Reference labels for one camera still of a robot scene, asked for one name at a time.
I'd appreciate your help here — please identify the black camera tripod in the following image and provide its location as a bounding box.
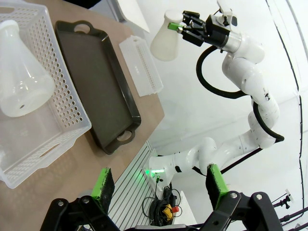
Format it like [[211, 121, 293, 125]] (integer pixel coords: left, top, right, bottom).
[[273, 189, 308, 227]]

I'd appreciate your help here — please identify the dark brown plastic tray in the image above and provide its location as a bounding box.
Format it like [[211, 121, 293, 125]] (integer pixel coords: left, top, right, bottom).
[[54, 20, 142, 155]]

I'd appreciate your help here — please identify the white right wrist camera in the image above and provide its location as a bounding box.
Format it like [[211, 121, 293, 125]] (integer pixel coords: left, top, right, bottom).
[[216, 0, 239, 27]]

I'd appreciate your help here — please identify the black wall cable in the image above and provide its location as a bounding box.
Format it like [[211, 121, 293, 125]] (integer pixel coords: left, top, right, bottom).
[[264, 0, 305, 174]]

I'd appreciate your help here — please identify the white plastic conical flask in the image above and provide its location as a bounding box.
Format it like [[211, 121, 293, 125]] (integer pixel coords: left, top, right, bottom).
[[150, 10, 184, 61], [0, 20, 55, 118]]

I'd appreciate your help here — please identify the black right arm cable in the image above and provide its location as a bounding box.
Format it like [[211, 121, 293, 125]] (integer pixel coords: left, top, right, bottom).
[[192, 45, 285, 176]]

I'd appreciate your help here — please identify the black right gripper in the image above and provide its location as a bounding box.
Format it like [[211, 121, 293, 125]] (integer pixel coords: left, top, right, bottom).
[[168, 11, 231, 48]]

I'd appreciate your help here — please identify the white perforated plastic basket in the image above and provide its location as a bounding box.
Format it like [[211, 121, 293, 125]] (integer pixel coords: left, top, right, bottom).
[[119, 35, 164, 97], [0, 4, 92, 190]]

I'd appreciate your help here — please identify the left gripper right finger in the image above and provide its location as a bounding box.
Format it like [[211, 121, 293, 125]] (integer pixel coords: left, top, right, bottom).
[[204, 163, 284, 231]]

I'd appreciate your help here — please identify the black cable bundle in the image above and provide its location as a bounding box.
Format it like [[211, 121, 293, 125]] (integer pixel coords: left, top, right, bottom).
[[141, 187, 184, 227]]

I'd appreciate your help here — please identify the yellow red emergency stop button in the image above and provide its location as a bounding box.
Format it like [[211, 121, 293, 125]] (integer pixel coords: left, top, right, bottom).
[[162, 204, 181, 218]]

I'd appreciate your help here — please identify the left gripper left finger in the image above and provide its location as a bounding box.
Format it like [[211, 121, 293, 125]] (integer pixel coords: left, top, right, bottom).
[[39, 167, 116, 231]]

